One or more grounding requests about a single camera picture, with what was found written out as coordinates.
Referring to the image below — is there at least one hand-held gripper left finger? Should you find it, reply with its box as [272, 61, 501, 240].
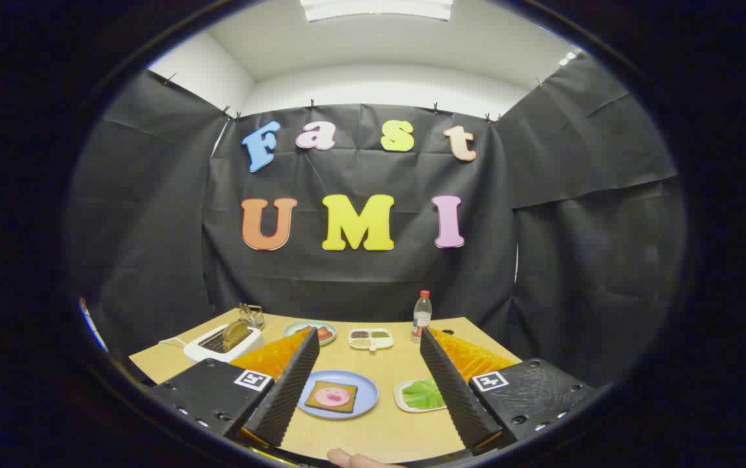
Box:
[148, 326, 321, 449]

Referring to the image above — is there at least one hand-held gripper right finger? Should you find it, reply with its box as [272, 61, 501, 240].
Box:
[420, 326, 601, 456]

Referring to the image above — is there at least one green lettuce leaf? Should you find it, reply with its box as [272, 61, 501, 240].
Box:
[401, 380, 446, 410]

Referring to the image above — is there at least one toasted brown bread slice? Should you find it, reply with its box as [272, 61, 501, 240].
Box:
[222, 320, 251, 352]

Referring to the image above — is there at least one bread slice under ham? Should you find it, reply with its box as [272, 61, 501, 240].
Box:
[304, 380, 358, 414]

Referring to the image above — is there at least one pink ham slice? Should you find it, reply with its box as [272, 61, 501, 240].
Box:
[314, 387, 351, 408]

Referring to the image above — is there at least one small white dish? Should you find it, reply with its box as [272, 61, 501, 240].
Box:
[394, 378, 448, 414]

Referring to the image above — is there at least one pale green plate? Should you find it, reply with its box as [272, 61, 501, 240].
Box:
[284, 320, 337, 346]

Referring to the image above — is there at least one blue round plate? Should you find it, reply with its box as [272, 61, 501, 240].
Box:
[297, 370, 379, 420]

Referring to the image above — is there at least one clear plastic water bottle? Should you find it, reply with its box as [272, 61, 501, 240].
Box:
[411, 290, 433, 344]

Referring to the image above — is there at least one white divided seasoning dish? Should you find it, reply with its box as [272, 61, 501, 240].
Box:
[348, 328, 394, 352]

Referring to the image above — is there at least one white toaster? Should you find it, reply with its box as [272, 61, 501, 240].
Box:
[184, 323, 264, 363]

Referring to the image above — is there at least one black backdrop cloth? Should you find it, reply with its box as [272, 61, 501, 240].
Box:
[64, 52, 689, 391]

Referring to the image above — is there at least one white and blue board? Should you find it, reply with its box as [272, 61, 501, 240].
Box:
[79, 298, 109, 354]

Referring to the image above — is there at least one ceiling light panel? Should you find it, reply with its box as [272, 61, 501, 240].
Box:
[299, 0, 455, 23]

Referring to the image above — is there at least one wire utensil holder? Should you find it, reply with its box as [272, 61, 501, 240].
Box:
[239, 303, 265, 330]

